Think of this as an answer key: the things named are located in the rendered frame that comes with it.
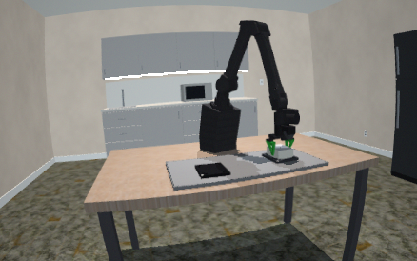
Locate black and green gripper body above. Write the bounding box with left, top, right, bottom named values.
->
left=266, top=123, right=287, bottom=142

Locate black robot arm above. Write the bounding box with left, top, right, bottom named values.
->
left=210, top=20, right=300, bottom=139

